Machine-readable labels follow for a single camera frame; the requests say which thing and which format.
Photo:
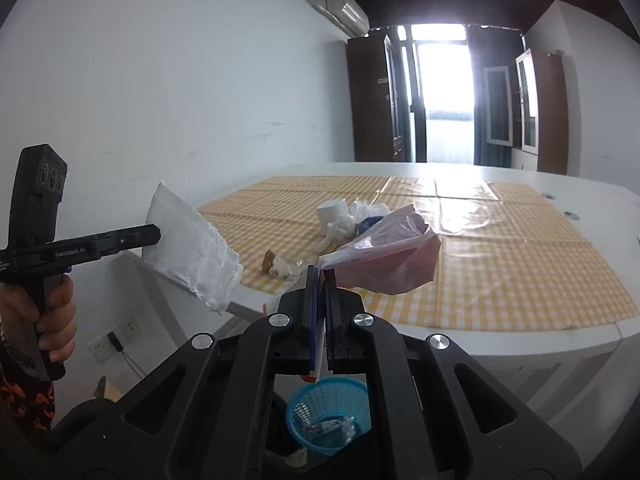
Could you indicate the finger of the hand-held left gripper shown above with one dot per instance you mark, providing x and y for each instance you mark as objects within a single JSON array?
[{"x": 130, "y": 237}]

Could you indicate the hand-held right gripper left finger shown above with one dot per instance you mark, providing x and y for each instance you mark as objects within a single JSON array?
[{"x": 314, "y": 310}]

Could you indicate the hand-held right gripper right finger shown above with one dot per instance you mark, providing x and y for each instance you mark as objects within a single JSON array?
[{"x": 331, "y": 320}]

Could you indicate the white plastic bag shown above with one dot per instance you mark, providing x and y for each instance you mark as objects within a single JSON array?
[{"x": 192, "y": 245}]

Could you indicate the blue plastic basket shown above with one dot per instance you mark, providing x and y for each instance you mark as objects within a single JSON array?
[{"x": 325, "y": 400}]

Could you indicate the white tissue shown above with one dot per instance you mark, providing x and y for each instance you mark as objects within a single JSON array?
[{"x": 341, "y": 230}]

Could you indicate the pink plastic bag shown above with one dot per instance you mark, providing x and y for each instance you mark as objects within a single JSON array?
[{"x": 390, "y": 255}]

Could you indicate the clear plastic wrap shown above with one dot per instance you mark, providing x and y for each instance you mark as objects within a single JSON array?
[{"x": 370, "y": 210}]

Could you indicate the person's left forearm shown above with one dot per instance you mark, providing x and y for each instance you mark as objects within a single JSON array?
[{"x": 22, "y": 390}]

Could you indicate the person's left hand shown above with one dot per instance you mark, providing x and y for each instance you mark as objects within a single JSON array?
[{"x": 57, "y": 320}]

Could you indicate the brown and white scrap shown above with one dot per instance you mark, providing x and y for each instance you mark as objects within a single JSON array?
[{"x": 277, "y": 264}]

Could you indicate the white paper cup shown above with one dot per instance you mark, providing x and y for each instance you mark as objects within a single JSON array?
[{"x": 332, "y": 212}]

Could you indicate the dark blue small object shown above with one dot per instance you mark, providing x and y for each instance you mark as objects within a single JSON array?
[{"x": 370, "y": 223}]

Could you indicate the black plug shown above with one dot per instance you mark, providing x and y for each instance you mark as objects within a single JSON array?
[{"x": 116, "y": 341}]

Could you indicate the crumpled wrapper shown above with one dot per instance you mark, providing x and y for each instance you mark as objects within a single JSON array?
[{"x": 327, "y": 430}]

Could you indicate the yellow checked tablecloth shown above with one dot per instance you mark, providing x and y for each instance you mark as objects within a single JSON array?
[{"x": 500, "y": 270}]

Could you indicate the dark brown wardrobe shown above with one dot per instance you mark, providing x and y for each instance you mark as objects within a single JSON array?
[{"x": 377, "y": 100}]

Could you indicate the dark curtain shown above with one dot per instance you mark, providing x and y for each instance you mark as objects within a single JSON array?
[{"x": 480, "y": 95}]

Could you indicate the brown glass door cabinet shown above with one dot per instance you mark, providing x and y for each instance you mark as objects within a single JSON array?
[{"x": 535, "y": 105}]

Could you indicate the white air conditioner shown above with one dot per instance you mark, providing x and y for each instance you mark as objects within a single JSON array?
[{"x": 347, "y": 10}]

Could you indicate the white wall socket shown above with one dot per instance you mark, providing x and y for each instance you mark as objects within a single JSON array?
[{"x": 112, "y": 342}]

